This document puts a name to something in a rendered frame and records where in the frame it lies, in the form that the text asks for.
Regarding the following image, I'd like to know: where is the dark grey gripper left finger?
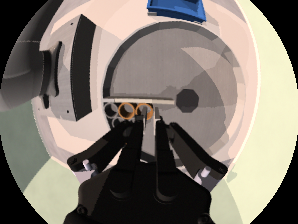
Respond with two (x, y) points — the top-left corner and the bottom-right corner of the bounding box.
(67, 107), (147, 198)

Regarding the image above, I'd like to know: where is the blue shallow tray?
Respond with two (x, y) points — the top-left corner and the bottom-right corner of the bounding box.
(146, 0), (206, 25)

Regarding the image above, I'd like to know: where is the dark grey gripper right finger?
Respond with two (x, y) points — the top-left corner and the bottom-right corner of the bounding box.
(154, 107), (228, 201)

